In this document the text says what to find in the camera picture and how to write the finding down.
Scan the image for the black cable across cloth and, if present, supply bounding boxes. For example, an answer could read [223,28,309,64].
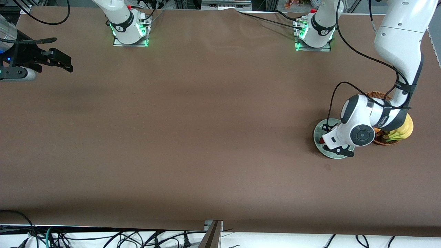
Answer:
[237,10,304,31]

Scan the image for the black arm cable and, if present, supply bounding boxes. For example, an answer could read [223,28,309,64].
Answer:
[0,0,71,45]
[325,0,414,130]

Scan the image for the pale green plate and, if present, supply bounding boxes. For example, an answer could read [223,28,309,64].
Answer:
[313,118,356,160]

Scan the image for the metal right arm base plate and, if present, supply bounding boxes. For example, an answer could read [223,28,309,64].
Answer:
[113,15,150,47]

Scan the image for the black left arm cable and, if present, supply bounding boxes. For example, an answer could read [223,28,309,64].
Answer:
[325,0,414,130]

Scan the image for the aluminium table rail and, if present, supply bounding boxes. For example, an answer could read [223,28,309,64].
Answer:
[427,26,441,67]

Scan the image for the yellow banana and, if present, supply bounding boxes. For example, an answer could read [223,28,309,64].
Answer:
[381,129,402,142]
[393,113,414,141]

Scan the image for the brown support beam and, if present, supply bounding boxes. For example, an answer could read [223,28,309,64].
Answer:
[198,220,223,248]

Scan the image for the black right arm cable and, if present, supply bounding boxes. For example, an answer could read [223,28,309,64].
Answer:
[0,0,71,45]

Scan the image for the brown table cloth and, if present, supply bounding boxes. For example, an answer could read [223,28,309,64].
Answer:
[0,6,441,238]

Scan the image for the grey metal frame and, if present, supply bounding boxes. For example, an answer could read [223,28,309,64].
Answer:
[201,0,253,11]

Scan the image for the black looped cable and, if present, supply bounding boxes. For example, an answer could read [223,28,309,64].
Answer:
[0,210,39,248]

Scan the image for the brown wicker basket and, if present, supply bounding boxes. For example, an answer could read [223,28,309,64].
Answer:
[365,91,402,146]

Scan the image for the orange background object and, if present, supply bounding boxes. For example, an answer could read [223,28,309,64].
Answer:
[284,0,312,10]

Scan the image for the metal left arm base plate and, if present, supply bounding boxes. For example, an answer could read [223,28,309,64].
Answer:
[294,19,332,52]

